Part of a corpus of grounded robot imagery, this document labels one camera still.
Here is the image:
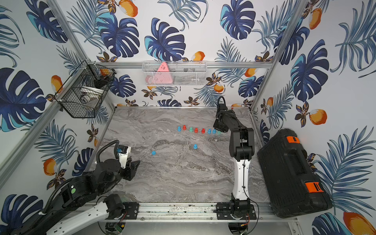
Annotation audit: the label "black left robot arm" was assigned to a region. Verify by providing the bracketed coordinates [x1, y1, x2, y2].
[11, 159, 141, 235]

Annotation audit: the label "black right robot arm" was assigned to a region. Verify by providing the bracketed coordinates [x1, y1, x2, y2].
[213, 110, 255, 219]

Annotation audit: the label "pink triangular object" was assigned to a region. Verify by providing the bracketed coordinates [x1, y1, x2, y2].
[152, 62, 173, 85]

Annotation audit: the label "black plastic tool case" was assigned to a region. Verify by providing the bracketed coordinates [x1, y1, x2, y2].
[258, 129, 333, 218]

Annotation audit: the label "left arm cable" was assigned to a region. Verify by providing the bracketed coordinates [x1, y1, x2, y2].
[96, 139, 120, 162]

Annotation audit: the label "clear wall shelf basket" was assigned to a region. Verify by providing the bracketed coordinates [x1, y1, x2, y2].
[142, 61, 207, 86]

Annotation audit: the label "white items in wire basket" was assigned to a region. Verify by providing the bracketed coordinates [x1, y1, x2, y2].
[79, 86, 104, 108]

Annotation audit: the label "black wire basket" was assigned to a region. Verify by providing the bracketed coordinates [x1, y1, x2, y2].
[53, 61, 116, 118]

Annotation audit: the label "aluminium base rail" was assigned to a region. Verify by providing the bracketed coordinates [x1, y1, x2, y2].
[102, 202, 298, 223]

